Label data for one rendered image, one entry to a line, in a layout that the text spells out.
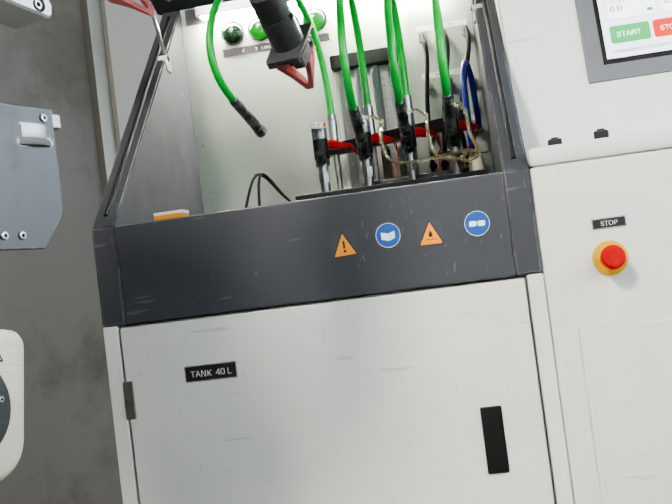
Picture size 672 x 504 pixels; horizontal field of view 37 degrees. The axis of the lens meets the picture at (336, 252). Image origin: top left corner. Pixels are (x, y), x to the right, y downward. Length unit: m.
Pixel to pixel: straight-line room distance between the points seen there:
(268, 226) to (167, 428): 0.36
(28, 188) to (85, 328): 2.38
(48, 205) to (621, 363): 0.86
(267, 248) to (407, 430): 0.35
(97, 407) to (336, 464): 2.03
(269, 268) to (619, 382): 0.56
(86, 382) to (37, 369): 0.22
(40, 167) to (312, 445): 0.66
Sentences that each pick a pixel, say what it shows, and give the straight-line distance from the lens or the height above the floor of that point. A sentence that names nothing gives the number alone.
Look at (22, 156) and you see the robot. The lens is 1.15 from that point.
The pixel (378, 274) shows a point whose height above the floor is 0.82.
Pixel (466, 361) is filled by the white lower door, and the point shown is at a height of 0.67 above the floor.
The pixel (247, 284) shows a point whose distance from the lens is 1.57.
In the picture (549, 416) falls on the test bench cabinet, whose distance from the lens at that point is 1.55.
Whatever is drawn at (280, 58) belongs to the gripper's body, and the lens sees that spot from 1.73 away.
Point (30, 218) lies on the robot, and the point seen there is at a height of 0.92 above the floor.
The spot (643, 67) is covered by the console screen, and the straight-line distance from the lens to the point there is 1.84.
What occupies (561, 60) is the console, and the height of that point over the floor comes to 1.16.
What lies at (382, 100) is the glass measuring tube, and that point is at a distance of 2.08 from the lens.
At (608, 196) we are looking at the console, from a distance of 1.55.
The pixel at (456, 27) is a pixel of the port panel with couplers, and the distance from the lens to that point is 2.13.
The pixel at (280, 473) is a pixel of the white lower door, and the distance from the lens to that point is 1.59.
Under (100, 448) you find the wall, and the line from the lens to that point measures 3.53.
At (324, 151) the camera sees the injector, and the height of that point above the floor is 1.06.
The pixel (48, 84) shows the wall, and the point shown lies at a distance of 3.57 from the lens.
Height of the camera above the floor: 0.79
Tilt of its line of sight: 3 degrees up
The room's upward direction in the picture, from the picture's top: 7 degrees counter-clockwise
